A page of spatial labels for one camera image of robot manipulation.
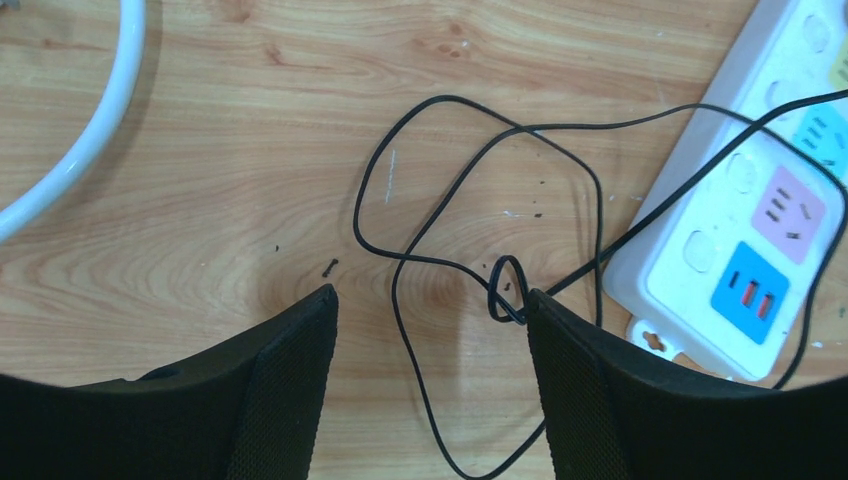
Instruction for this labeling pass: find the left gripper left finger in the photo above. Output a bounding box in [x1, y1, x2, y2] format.
[1, 285, 339, 479]

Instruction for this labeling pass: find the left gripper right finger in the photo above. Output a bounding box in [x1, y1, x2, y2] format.
[526, 290, 847, 479]

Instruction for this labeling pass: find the white power strip blue USB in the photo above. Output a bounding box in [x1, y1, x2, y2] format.
[603, 1, 847, 381]

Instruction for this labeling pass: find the white power strip with cord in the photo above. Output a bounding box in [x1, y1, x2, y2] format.
[1, 0, 147, 242]

